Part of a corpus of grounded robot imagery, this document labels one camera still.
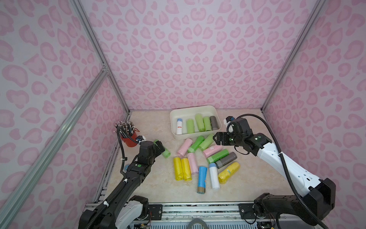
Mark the dark green roll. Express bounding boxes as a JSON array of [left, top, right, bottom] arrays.
[[154, 139, 171, 158]]

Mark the grey roll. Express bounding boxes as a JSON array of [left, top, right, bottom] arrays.
[[210, 116, 219, 130], [215, 152, 237, 169]]

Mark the white roll blue cap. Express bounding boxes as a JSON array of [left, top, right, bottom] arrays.
[[176, 118, 183, 135], [209, 163, 220, 190]]

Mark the light green roll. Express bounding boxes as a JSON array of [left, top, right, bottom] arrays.
[[195, 114, 205, 132], [199, 134, 214, 151]]

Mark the yellow roll with label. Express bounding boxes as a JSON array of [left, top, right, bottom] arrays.
[[218, 162, 240, 184]]

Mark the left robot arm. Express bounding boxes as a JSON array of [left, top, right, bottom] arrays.
[[78, 140, 165, 229]]

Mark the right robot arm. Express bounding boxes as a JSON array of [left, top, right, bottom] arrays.
[[213, 114, 336, 229]]

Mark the pink roll with label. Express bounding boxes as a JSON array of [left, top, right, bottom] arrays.
[[203, 145, 223, 158]]

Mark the pink roll upper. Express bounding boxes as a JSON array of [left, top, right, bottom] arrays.
[[176, 138, 193, 158]]

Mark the white plastic storage box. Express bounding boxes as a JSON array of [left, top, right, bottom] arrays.
[[170, 106, 222, 140]]

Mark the pink roll lower middle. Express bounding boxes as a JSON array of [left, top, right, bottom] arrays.
[[187, 153, 199, 175]]

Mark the red pen holder cup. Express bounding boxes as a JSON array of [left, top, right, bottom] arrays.
[[120, 128, 140, 148]]

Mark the bundle of pens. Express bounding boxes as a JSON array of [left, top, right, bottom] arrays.
[[115, 121, 136, 138]]

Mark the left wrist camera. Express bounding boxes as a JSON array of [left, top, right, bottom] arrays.
[[135, 135, 146, 144]]

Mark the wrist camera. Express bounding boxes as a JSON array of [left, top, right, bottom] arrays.
[[224, 116, 235, 127], [135, 135, 146, 144]]

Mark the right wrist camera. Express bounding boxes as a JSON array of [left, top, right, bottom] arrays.
[[224, 116, 235, 127]]

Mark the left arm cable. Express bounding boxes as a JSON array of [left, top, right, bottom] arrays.
[[115, 125, 141, 178]]

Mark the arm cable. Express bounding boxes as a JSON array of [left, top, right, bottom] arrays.
[[234, 114, 329, 229], [115, 125, 141, 178]]

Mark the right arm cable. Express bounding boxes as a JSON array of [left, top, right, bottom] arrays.
[[234, 114, 329, 229]]

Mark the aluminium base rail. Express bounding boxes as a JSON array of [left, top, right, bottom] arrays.
[[91, 200, 312, 229]]

